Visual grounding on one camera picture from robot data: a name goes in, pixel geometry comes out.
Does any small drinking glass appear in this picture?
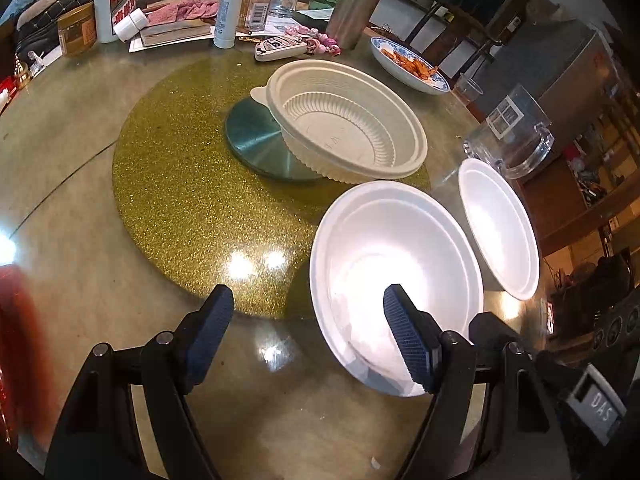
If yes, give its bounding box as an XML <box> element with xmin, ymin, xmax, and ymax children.
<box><xmin>452</xmin><ymin>74</ymin><xmax>485</xmax><ymax>107</ymax></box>

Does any clear glass mug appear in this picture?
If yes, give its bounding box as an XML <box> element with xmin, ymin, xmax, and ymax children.
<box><xmin>462</xmin><ymin>84</ymin><xmax>556</xmax><ymax>181</ymax></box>

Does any beige plastic bowl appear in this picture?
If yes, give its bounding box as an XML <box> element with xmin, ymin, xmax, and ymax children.
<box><xmin>250</xmin><ymin>59</ymin><xmax>429</xmax><ymax>184</ymax></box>

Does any white foam bowl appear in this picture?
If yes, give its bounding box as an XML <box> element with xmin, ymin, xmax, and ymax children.
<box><xmin>457</xmin><ymin>158</ymin><xmax>541</xmax><ymax>302</ymax></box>
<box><xmin>309</xmin><ymin>180</ymin><xmax>485</xmax><ymax>398</ymax></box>

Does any red glass plate gold lettering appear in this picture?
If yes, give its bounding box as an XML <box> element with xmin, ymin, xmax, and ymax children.
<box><xmin>0</xmin><ymin>260</ymin><xmax>38</xmax><ymax>451</ymax></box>

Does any worn brown book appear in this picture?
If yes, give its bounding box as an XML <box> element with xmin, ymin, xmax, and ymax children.
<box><xmin>139</xmin><ymin>17</ymin><xmax>213</xmax><ymax>47</ymax></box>

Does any white tube bottle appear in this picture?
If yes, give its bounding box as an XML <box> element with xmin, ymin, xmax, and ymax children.
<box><xmin>214</xmin><ymin>0</ymin><xmax>251</xmax><ymax>50</ymax></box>

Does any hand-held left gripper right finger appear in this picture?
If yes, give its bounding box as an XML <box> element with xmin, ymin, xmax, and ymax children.
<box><xmin>382</xmin><ymin>283</ymin><xmax>573</xmax><ymax>480</ymax></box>

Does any white key fob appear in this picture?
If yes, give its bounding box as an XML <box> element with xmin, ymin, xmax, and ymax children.
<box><xmin>254</xmin><ymin>35</ymin><xmax>308</xmax><ymax>62</ymax></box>

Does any dark wooden chair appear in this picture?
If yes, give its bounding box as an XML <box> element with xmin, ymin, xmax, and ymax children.
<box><xmin>405</xmin><ymin>0</ymin><xmax>506</xmax><ymax>71</ymax></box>

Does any round grey turntable base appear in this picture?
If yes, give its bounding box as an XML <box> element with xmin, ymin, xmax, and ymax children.
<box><xmin>225</xmin><ymin>97</ymin><xmax>326</xmax><ymax>181</ymax></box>

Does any grey fridge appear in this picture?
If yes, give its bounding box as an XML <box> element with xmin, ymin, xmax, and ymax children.
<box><xmin>472</xmin><ymin>20</ymin><xmax>618</xmax><ymax>126</ymax></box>

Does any black speaker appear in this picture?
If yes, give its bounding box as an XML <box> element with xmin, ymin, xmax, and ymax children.
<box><xmin>592</xmin><ymin>290</ymin><xmax>640</xmax><ymax>366</ymax></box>

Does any gold glitter turntable mat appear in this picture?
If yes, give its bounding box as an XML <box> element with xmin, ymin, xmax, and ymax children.
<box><xmin>112</xmin><ymin>52</ymin><xmax>432</xmax><ymax>320</ymax></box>

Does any dark quilted jacket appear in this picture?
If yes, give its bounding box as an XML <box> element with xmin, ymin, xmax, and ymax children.
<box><xmin>12</xmin><ymin>0</ymin><xmax>96</xmax><ymax>56</ymax></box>

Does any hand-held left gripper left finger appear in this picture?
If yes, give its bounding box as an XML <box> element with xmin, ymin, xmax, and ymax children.
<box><xmin>45</xmin><ymin>284</ymin><xmax>236</xmax><ymax>480</ymax></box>

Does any steel thermos flask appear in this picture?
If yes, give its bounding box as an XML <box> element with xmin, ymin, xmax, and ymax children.
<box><xmin>326</xmin><ymin>0</ymin><xmax>396</xmax><ymax>51</ymax></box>

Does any pink cloth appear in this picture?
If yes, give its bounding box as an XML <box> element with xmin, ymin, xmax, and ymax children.
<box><xmin>145</xmin><ymin>0</ymin><xmax>221</xmax><ymax>26</ymax></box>

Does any blue white plate with food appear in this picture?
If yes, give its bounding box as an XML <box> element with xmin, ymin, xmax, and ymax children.
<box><xmin>370</xmin><ymin>36</ymin><xmax>452</xmax><ymax>96</ymax></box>

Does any small white cup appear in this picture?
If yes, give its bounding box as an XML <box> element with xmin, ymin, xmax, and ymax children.
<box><xmin>115</xmin><ymin>10</ymin><xmax>150</xmax><ymax>40</ymax></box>

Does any pink bead bracelet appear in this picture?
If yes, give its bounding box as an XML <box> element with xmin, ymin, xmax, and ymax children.
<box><xmin>284</xmin><ymin>24</ymin><xmax>342</xmax><ymax>57</ymax></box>

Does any golden jar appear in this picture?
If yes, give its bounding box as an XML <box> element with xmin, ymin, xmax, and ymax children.
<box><xmin>56</xmin><ymin>2</ymin><xmax>98</xmax><ymax>57</ymax></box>

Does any cluttered wooden shelf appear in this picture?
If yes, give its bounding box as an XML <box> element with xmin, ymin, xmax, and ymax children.
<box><xmin>515</xmin><ymin>75</ymin><xmax>640</xmax><ymax>261</ymax></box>

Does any white liquor bottle red cap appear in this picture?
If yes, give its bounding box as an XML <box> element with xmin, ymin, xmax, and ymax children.
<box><xmin>93</xmin><ymin>0</ymin><xmax>140</xmax><ymax>44</ymax></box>

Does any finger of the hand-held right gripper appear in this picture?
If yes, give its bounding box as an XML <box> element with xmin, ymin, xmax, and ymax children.
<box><xmin>468</xmin><ymin>311</ymin><xmax>508</xmax><ymax>363</ymax></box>

